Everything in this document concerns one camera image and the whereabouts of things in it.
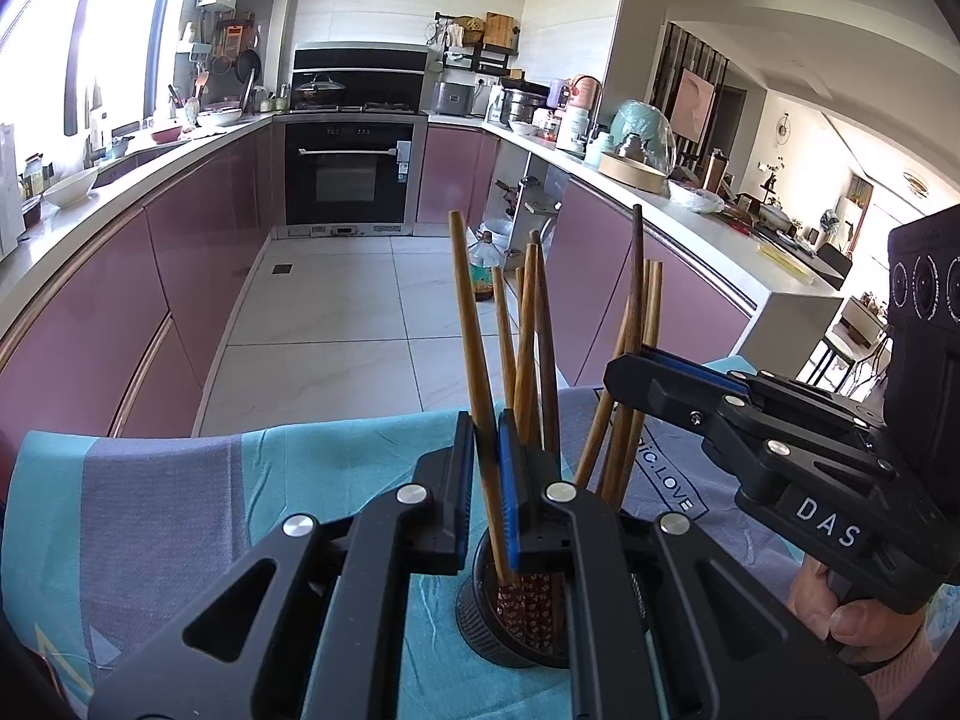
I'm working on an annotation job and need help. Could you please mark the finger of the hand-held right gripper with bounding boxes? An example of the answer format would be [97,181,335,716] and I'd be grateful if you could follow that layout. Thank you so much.
[643,348,890,459]
[604,354,898,493]

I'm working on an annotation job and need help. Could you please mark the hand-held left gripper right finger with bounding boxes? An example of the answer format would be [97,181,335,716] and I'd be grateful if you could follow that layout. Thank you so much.
[497,409,878,720]

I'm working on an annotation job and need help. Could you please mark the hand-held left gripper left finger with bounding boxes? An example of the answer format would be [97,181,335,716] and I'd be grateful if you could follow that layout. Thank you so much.
[88,411,477,720]

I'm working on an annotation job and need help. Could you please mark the black mesh holder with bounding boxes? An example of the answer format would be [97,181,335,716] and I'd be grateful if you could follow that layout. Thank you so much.
[454,510,650,670]

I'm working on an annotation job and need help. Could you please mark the bunch of bamboo chopsticks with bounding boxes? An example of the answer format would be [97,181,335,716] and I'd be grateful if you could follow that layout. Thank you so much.
[491,204,665,653]

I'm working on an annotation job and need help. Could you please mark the plain bamboo chopstick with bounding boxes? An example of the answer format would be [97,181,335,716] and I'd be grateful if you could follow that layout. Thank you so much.
[448,210,518,590]

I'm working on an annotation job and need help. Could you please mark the person's right hand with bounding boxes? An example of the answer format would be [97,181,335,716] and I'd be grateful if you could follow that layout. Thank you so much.
[787,559,942,665]

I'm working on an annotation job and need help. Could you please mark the pink base cabinets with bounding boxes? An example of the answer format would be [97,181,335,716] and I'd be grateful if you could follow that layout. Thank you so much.
[0,116,275,458]
[416,124,845,391]

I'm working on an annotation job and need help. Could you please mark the yellow tray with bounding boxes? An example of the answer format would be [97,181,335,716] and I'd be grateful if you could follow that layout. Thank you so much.
[756,242,815,287]

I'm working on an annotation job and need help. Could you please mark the dining chair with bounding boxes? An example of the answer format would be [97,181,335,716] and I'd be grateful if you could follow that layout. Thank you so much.
[814,298,893,398]

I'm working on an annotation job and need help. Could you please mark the bowl in plastic bag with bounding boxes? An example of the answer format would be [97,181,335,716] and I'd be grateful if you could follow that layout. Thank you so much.
[666,178,726,213]

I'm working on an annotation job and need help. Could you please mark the bamboo steamer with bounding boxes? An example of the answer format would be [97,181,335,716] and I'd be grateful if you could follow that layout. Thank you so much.
[598,152,668,192]

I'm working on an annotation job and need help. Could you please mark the cooking oil bottle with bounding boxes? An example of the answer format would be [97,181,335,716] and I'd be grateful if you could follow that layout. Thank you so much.
[469,231,509,302]

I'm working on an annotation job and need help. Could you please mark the glass dome food cover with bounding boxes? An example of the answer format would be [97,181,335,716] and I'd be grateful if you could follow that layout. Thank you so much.
[609,99,676,173]

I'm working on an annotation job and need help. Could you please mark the framed painting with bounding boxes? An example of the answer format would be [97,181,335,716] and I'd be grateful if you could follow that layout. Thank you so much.
[670,67,717,145]

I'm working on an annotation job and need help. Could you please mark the white plastic bottle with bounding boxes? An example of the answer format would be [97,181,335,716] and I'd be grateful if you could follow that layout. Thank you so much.
[555,106,590,155]

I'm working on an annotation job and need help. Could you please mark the pink thermos jug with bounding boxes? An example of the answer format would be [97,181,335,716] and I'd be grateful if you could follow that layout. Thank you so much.
[568,75,603,117]

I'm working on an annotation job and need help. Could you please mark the teal and grey blanket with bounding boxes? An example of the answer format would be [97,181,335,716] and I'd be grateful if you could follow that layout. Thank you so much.
[0,356,826,720]

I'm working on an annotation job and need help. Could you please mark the stainless steel pot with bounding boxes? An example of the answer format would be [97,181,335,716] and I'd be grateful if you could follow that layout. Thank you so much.
[499,88,545,125]

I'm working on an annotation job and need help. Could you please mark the black built-in oven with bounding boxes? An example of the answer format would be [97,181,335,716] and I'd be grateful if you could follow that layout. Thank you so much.
[283,120,417,230]

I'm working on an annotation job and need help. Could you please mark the pot with glass lid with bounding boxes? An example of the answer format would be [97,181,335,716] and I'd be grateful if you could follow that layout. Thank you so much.
[294,73,346,107]

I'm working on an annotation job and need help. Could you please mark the black range hood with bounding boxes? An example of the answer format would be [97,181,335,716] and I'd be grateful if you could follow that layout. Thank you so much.
[292,45,430,110]

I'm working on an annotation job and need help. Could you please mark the kitchen window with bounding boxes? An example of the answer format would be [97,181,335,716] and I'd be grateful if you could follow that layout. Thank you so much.
[0,0,185,158]

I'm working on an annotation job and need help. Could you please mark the black wall rack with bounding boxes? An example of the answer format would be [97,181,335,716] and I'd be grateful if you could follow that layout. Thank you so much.
[433,11,520,74]

